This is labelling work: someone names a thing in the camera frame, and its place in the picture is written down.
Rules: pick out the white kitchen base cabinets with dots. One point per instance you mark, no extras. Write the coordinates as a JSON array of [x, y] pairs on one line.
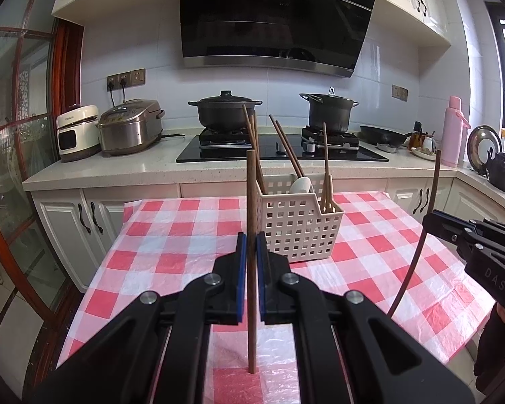
[[67, 219]]

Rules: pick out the black gas cooktop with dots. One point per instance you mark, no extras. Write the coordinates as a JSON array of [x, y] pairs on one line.
[[219, 153]]

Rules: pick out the black kettle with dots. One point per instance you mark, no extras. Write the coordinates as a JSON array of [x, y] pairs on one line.
[[503, 172]]

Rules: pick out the small grey dish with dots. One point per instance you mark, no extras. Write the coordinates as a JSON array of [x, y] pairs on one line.
[[387, 147]]

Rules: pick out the black casserole pot with lid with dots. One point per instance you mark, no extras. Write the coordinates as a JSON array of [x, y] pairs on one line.
[[223, 111]]

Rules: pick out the dark condiment bottle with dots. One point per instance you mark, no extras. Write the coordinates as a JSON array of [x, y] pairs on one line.
[[417, 128]]

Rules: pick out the single wall socket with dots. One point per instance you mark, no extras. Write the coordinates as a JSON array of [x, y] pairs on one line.
[[399, 92]]

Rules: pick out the triple wall socket panel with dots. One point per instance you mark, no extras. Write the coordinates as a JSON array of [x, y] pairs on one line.
[[126, 79]]

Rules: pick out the dark window frame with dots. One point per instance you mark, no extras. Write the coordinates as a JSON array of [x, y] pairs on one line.
[[494, 71]]

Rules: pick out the white small cooking appliance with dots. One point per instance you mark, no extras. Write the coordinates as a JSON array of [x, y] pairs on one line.
[[78, 134]]

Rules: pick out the brown wooden chopstick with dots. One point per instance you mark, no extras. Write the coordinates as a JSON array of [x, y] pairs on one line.
[[256, 126], [325, 155], [251, 193], [273, 121], [331, 193], [247, 120], [421, 240], [279, 125]]

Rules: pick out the silver rice cooker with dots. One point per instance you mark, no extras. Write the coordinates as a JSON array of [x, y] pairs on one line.
[[128, 128]]

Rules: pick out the black stock pot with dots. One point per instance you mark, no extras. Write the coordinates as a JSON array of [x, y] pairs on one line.
[[330, 111]]

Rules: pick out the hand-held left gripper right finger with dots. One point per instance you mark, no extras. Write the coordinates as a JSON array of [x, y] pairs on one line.
[[261, 277]]

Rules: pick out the black range hood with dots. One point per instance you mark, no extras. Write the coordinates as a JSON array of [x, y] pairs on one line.
[[277, 12]]

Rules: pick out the condiment bottles on tray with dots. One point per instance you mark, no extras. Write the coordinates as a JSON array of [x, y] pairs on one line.
[[423, 153]]

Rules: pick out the round metal pot lid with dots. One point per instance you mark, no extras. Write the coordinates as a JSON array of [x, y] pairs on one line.
[[477, 147]]

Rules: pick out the white perforated plastic basket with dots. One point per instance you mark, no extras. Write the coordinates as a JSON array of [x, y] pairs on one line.
[[298, 227]]

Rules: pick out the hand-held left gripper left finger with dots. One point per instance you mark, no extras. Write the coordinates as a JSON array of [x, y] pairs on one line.
[[242, 277]]

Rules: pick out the black frying pan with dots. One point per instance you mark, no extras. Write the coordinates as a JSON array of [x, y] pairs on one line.
[[383, 134]]

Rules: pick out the white ceramic soup spoon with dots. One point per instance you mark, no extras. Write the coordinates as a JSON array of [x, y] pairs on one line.
[[301, 185]]

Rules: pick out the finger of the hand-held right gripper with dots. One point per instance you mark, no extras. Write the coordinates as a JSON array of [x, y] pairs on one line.
[[450, 233], [450, 218]]

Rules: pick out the person's right hand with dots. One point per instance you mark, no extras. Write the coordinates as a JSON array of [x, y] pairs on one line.
[[494, 345]]

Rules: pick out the red white checkered tablecloth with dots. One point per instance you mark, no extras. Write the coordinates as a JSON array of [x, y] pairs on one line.
[[172, 235]]

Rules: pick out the pink thermos bottle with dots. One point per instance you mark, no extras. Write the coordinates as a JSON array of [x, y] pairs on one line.
[[452, 134]]

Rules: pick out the wooden framed glass door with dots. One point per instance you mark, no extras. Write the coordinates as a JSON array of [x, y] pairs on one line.
[[61, 92]]

